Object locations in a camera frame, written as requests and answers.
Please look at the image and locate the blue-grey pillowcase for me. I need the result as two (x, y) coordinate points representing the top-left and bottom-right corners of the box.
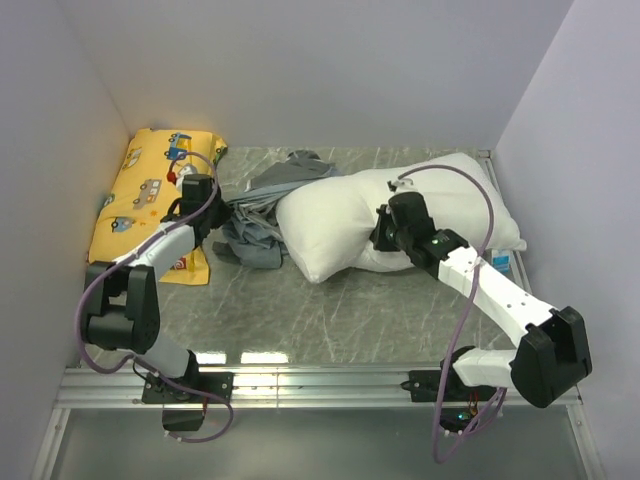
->
(212, 149), (340, 270)

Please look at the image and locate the white pillow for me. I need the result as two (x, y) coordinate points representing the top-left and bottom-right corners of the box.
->
(276, 153), (527, 284)

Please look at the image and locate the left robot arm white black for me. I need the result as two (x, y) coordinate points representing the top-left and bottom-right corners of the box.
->
(74, 174), (231, 402)

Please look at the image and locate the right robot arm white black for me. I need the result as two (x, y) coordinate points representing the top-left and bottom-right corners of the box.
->
(370, 192), (593, 408)

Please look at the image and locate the yellow cartoon car pillow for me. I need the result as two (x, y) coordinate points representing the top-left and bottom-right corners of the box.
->
(88, 128), (227, 263)

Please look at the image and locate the blue white pillow label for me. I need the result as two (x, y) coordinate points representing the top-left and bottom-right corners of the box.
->
(491, 249), (511, 274)

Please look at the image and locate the right black controller box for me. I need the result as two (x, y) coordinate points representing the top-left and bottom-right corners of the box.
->
(436, 406), (481, 437)

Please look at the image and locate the black controller box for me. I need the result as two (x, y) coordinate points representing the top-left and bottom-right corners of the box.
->
(436, 406), (481, 437)
(161, 408), (205, 433)

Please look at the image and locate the left black controller box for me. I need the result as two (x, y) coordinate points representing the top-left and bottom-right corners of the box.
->
(161, 408), (205, 433)

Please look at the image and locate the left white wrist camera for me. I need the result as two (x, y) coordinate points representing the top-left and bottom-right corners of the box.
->
(166, 164), (198, 191)

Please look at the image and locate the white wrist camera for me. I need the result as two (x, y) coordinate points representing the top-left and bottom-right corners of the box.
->
(166, 164), (198, 191)
(387, 178), (414, 195)

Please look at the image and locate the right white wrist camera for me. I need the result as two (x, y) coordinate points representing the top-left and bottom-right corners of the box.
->
(387, 178), (414, 195)

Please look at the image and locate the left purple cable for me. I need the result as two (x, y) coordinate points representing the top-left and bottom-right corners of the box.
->
(74, 149), (236, 445)

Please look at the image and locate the purple cable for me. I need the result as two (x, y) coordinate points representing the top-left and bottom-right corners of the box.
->
(397, 163), (507, 465)
(74, 149), (236, 445)

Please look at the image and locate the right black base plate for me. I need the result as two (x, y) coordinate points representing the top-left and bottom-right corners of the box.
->
(400, 370), (480, 403)

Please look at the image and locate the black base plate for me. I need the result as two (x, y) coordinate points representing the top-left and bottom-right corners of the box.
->
(141, 372), (234, 405)
(400, 370), (480, 403)

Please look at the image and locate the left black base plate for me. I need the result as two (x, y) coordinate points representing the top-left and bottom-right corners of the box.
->
(141, 372), (234, 405)

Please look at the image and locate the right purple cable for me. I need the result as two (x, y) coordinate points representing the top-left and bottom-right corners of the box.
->
(397, 163), (507, 465)

